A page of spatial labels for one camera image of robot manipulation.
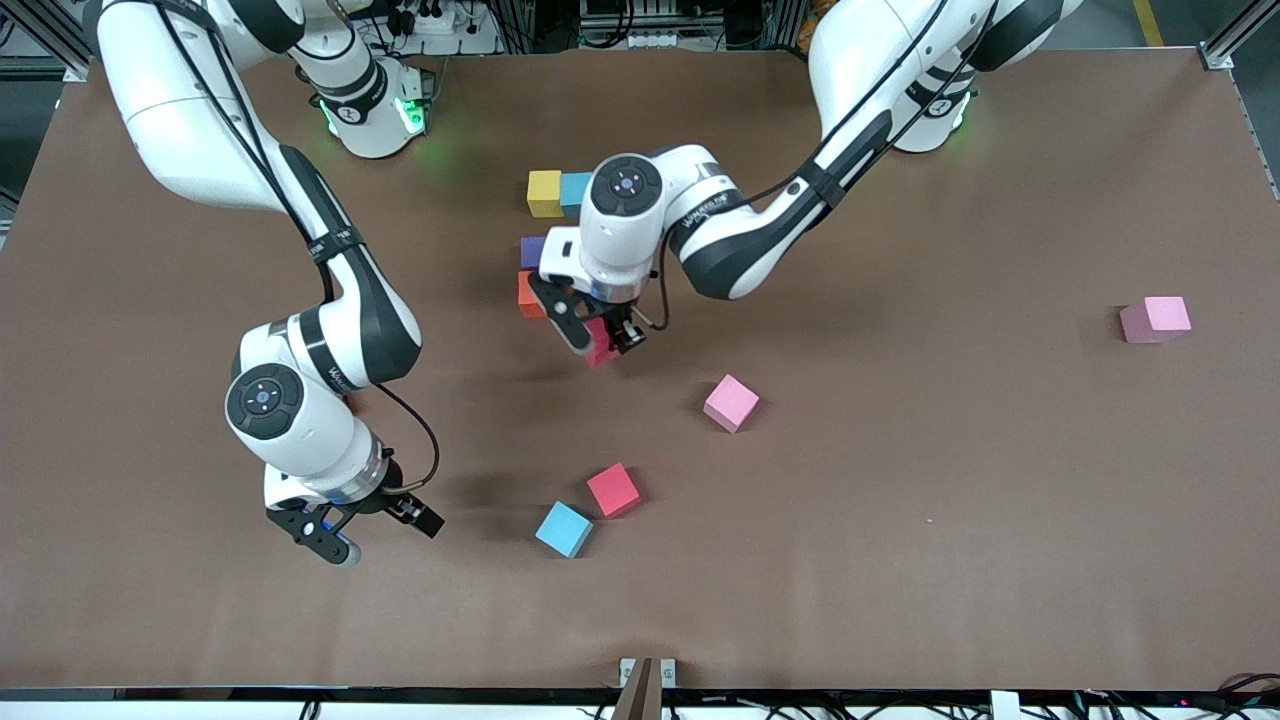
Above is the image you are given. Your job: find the red foam cube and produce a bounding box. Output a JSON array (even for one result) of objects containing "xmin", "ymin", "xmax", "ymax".
[
  {"xmin": 583, "ymin": 318, "xmax": 623, "ymax": 370},
  {"xmin": 586, "ymin": 462, "xmax": 643, "ymax": 520}
]

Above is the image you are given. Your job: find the pink foam cube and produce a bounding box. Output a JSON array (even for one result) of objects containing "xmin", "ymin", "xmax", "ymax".
[
  {"xmin": 1119, "ymin": 296, "xmax": 1193, "ymax": 345},
  {"xmin": 703, "ymin": 374, "xmax": 760, "ymax": 434}
]

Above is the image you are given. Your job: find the white power strip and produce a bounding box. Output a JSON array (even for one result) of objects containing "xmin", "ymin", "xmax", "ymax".
[{"xmin": 388, "ymin": 3, "xmax": 459, "ymax": 37}]

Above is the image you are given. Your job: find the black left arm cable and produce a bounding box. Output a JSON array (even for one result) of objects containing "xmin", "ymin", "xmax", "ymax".
[{"xmin": 640, "ymin": 235, "xmax": 673, "ymax": 331}]

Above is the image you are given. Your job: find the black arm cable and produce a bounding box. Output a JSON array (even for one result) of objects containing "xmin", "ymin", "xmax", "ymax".
[
  {"xmin": 640, "ymin": 235, "xmax": 673, "ymax": 331},
  {"xmin": 375, "ymin": 383, "xmax": 441, "ymax": 493}
]

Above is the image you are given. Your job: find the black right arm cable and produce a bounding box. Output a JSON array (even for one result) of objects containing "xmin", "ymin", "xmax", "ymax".
[{"xmin": 375, "ymin": 383, "xmax": 441, "ymax": 493}]

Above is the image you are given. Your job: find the silver metal bracket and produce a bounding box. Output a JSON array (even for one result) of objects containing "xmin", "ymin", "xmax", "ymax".
[{"xmin": 619, "ymin": 657, "xmax": 678, "ymax": 691}]

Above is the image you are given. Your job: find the brown camera post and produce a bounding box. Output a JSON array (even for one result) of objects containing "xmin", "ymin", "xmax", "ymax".
[{"xmin": 610, "ymin": 657, "xmax": 658, "ymax": 720}]

